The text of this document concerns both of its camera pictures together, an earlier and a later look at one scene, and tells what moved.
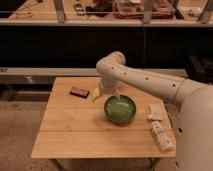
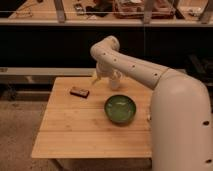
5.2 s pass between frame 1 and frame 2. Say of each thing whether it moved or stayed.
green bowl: stayed
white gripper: moved
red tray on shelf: stayed
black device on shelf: stayed
